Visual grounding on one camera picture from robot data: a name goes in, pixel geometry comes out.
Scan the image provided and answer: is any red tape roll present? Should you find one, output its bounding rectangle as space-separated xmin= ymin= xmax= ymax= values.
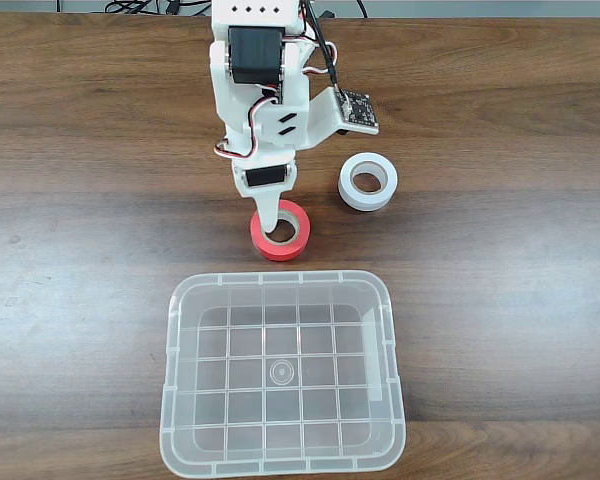
xmin=249 ymin=198 xmax=311 ymax=263

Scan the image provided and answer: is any clear plastic storage box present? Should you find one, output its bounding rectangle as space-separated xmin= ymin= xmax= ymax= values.
xmin=158 ymin=269 xmax=407 ymax=480

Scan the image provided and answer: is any white tape roll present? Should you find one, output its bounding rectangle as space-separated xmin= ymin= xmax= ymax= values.
xmin=336 ymin=152 xmax=398 ymax=213

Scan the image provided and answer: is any camera circuit board, white mount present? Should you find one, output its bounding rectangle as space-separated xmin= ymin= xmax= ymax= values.
xmin=304 ymin=87 xmax=381 ymax=136

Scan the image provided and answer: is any black camera cable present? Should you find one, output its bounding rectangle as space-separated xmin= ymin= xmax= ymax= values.
xmin=302 ymin=0 xmax=342 ymax=94

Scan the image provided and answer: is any black cables bundle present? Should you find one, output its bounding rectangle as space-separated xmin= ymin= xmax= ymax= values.
xmin=54 ymin=0 xmax=214 ymax=17

